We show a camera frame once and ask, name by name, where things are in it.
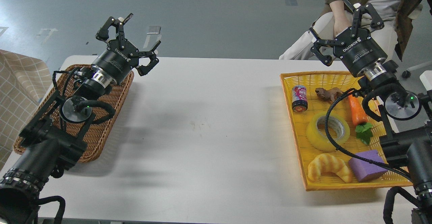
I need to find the yellow tape roll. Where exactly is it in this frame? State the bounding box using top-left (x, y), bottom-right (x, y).
top-left (306, 111), bottom-right (350, 153)

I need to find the brown toy animal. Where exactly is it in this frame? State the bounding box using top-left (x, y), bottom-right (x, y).
top-left (315, 87), bottom-right (343, 104)

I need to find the orange toy carrot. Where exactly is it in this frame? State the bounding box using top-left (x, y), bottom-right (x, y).
top-left (348, 95), bottom-right (373, 145)

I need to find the white chair base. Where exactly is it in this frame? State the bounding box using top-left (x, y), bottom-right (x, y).
top-left (402, 61), bottom-right (432, 92)

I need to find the brown wicker basket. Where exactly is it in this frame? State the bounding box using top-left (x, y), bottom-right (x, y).
top-left (13, 64), bottom-right (134, 163)

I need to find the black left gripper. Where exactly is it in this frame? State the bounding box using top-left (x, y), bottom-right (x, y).
top-left (91, 13), bottom-right (161, 85)

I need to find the toy croissant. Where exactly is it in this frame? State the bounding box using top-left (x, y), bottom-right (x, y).
top-left (307, 153), bottom-right (353, 183)

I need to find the beige checkered cloth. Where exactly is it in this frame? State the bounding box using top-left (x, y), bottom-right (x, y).
top-left (0, 50), bottom-right (51, 167)

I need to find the seated person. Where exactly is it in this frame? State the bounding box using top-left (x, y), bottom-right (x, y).
top-left (279, 0), bottom-right (432, 61)

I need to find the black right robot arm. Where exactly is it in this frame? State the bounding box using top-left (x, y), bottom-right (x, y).
top-left (309, 0), bottom-right (432, 224)

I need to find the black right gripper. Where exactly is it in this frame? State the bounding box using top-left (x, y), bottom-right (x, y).
top-left (309, 0), bottom-right (388, 77)

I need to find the small drink can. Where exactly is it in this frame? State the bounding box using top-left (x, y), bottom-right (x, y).
top-left (292, 84), bottom-right (308, 112)

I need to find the purple foam block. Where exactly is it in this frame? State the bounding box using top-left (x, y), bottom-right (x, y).
top-left (348, 149), bottom-right (388, 182)

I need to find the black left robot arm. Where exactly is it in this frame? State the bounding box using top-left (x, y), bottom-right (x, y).
top-left (1, 13), bottom-right (161, 224)

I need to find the yellow plastic basket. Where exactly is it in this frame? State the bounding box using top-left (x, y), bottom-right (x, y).
top-left (280, 71), bottom-right (412, 191)

